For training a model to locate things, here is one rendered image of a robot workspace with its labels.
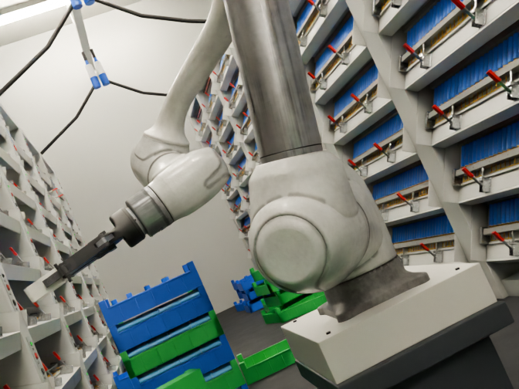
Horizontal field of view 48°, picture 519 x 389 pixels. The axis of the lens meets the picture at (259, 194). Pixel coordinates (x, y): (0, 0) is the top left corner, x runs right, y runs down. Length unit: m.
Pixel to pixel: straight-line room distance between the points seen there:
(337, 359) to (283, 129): 0.37
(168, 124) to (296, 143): 0.45
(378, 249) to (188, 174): 0.38
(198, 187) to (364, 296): 0.37
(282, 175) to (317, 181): 0.05
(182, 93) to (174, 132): 0.09
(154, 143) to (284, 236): 0.52
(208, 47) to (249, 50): 0.27
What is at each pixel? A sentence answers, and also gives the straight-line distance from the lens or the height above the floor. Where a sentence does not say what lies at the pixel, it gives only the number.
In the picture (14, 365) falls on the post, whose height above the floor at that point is 0.42.
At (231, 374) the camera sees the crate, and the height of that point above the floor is 0.12.
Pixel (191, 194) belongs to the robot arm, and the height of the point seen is 0.59.
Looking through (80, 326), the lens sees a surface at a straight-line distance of 3.02.
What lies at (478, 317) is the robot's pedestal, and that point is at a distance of 1.04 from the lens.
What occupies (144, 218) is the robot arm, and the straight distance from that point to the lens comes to 1.13.
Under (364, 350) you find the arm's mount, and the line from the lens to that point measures 0.98.
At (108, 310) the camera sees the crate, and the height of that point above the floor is 0.45.
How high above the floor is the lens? 0.46
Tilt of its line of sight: 4 degrees up
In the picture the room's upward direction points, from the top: 24 degrees counter-clockwise
